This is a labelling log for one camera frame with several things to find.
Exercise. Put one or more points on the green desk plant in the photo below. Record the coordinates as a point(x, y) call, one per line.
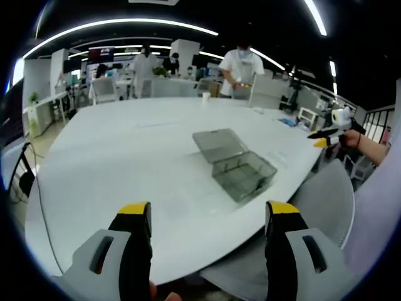
point(159, 72)

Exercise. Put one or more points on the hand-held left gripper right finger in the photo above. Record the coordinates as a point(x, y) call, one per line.
point(282, 266)

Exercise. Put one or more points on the grey transparent guide fixture box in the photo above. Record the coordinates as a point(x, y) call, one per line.
point(219, 144)

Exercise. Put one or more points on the white mesh office chair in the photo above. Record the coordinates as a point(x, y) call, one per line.
point(103, 91)

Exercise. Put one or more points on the white ceiling air vent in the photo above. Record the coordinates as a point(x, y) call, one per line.
point(153, 1)

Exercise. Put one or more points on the grey desk partition panel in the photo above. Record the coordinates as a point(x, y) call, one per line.
point(172, 88)

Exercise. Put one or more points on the person's right hand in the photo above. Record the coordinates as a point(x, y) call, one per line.
point(352, 139)

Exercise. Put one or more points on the white panel board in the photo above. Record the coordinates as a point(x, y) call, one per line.
point(252, 91)

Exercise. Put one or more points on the brown cardboard box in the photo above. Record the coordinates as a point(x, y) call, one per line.
point(215, 90)

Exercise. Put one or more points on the person's left hand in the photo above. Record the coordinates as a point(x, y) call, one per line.
point(153, 291)

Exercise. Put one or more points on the dark wall screen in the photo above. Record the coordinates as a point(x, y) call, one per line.
point(100, 54)

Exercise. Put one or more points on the blue cloth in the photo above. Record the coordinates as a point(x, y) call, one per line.
point(286, 122)

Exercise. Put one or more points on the curved ceiling light strip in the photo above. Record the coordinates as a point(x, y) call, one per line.
point(125, 22)

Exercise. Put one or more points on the small potted plant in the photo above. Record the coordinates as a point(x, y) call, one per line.
point(34, 98)

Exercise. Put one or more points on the grey mesh office chair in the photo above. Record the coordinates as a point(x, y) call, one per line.
point(326, 194)

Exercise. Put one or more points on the small white shelf box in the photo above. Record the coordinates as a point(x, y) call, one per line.
point(308, 117)

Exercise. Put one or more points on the straight ceiling light bar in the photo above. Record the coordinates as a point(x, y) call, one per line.
point(318, 19)

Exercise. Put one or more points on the person's lavender shirt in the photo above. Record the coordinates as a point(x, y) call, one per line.
point(376, 203)

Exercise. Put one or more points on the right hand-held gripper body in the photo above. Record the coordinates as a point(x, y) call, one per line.
point(343, 117)

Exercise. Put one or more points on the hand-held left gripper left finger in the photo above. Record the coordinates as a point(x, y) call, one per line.
point(125, 266)

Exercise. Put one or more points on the black camera tripod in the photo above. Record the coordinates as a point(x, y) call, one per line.
point(289, 97)

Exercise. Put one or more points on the white swivel office chair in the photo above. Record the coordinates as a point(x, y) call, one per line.
point(360, 169)

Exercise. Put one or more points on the white paper cup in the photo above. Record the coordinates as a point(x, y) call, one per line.
point(206, 98)

